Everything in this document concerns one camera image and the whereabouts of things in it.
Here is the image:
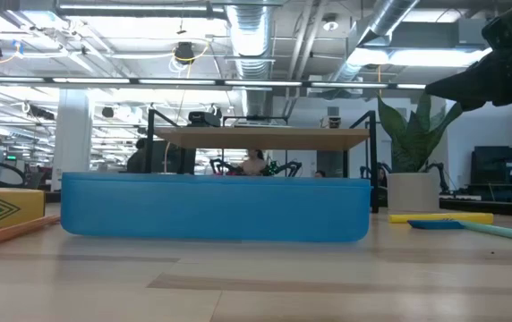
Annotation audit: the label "yellow highlighter marker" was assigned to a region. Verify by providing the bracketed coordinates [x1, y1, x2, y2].
[388, 212, 495, 225]

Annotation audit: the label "small blue eraser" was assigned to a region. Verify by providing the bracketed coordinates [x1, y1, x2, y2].
[406, 218, 466, 231]

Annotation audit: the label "teal pen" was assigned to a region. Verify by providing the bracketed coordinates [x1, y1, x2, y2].
[455, 219, 512, 246]

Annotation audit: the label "blue plastic pencil box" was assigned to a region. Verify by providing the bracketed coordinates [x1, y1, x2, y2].
[60, 172, 372, 244]

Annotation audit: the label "yellow green crayon box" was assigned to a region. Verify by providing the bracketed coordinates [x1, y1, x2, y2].
[0, 187, 47, 233]

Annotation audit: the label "orange wooden pencil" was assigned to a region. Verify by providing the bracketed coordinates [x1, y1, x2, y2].
[0, 215, 62, 254]

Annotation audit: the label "black equipment rack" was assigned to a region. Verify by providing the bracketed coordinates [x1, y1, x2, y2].
[465, 144, 512, 205]

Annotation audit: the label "snake plant in white pot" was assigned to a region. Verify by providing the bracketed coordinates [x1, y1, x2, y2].
[376, 92, 464, 212]

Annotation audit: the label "white stapler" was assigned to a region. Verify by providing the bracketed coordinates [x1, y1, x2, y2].
[320, 115, 343, 130]

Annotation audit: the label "black background robot arms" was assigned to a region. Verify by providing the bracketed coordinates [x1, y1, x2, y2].
[209, 157, 304, 178]

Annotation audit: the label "white desk calculator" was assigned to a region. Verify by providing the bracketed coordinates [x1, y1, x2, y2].
[232, 115, 290, 129]

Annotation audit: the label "wooden shelf riser black legs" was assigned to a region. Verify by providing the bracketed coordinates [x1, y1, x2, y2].
[145, 108, 380, 214]

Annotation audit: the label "long ceiling light strip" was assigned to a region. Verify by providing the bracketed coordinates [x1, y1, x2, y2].
[0, 74, 428, 91]

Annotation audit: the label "silver ventilation duct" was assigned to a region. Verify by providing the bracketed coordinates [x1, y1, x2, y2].
[223, 0, 276, 118]

